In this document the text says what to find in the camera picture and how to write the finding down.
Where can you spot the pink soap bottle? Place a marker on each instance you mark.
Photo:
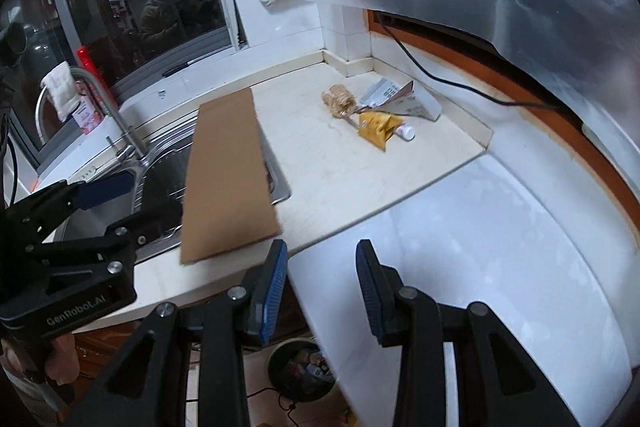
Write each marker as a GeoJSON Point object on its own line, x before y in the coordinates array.
{"type": "Point", "coordinates": [87, 115]}

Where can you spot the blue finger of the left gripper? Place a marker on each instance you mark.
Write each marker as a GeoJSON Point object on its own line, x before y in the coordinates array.
{"type": "Point", "coordinates": [147, 232]}
{"type": "Point", "coordinates": [95, 193]}

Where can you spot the stainless steel sink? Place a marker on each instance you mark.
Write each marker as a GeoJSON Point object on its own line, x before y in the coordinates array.
{"type": "Point", "coordinates": [162, 178]}

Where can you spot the grey printed paper packet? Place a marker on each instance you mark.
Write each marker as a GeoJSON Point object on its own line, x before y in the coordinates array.
{"type": "Point", "coordinates": [411, 99]}

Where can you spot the round green trash bin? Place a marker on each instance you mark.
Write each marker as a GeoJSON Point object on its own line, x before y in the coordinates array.
{"type": "Point", "coordinates": [299, 371]}

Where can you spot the brown cardboard sheet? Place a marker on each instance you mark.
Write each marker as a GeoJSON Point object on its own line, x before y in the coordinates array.
{"type": "Point", "coordinates": [227, 202]}

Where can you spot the brown paper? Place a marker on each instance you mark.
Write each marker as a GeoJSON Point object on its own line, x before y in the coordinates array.
{"type": "Point", "coordinates": [340, 101]}

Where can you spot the small white medicine bottle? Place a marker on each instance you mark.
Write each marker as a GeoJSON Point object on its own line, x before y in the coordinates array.
{"type": "Point", "coordinates": [405, 132]}

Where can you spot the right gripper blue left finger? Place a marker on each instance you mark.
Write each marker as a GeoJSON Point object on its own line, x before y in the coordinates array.
{"type": "Point", "coordinates": [265, 284]}

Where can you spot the yellow wrapper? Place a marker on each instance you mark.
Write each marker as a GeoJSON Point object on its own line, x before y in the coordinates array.
{"type": "Point", "coordinates": [377, 128]}

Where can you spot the chrome kitchen faucet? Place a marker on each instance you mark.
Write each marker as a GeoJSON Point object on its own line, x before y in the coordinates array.
{"type": "Point", "coordinates": [134, 146]}

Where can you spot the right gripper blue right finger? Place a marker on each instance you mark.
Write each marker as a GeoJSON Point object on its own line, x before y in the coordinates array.
{"type": "Point", "coordinates": [378, 285]}

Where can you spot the white cloth on faucet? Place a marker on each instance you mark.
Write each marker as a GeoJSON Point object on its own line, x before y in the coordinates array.
{"type": "Point", "coordinates": [61, 87]}

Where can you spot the white wall-mounted holder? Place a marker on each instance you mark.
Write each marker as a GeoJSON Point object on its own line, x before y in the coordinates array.
{"type": "Point", "coordinates": [233, 22]}

